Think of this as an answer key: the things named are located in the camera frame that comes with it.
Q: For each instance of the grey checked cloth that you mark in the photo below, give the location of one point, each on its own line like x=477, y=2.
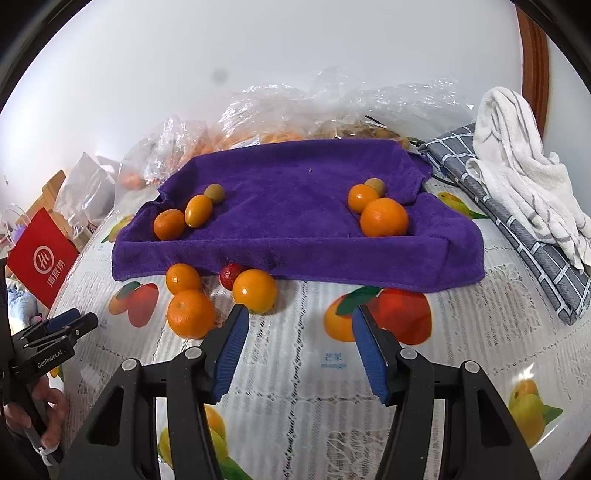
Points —
x=567, y=289

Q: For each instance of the small orange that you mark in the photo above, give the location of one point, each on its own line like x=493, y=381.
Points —
x=359, y=196

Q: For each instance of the oval kumquat orange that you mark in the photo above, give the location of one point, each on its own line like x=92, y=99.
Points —
x=256, y=289

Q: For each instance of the brown wooden door frame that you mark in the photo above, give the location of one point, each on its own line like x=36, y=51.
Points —
x=535, y=67

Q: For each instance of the oval kumquat on towel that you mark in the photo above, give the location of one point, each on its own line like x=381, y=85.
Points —
x=197, y=211

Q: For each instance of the purple towel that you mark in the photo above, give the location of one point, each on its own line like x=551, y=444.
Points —
x=285, y=213

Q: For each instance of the clear bag of oranges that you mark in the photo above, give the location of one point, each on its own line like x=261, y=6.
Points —
x=262, y=114

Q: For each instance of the tan longan fruit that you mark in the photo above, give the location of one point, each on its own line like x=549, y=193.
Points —
x=378, y=185

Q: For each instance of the small red apple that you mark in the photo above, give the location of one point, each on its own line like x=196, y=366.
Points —
x=229, y=273

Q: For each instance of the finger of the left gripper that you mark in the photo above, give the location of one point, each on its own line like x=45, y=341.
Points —
x=66, y=336
x=42, y=328

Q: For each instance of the white plastic bag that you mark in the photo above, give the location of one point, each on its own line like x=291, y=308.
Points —
x=87, y=194

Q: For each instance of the small mandarin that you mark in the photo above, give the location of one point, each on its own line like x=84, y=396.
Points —
x=384, y=217

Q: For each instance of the white striped towel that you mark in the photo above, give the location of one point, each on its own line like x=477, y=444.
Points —
x=534, y=187

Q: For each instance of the tan longan on towel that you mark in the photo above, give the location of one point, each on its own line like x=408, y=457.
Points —
x=215, y=193

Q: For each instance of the red paper gift bag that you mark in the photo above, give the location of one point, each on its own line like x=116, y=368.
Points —
x=42, y=258

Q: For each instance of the mandarin on towel left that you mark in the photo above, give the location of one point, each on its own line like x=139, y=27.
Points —
x=169, y=225

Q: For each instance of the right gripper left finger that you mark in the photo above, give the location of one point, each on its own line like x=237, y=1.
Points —
x=118, y=439

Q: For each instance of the round mandarin orange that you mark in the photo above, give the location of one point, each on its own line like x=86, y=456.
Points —
x=180, y=277

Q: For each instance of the large orange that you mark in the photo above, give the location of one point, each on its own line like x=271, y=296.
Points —
x=190, y=314

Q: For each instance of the clear bag of longans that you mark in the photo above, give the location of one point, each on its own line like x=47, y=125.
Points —
x=417, y=110

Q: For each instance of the wooden chair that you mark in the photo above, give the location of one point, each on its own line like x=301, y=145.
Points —
x=49, y=192

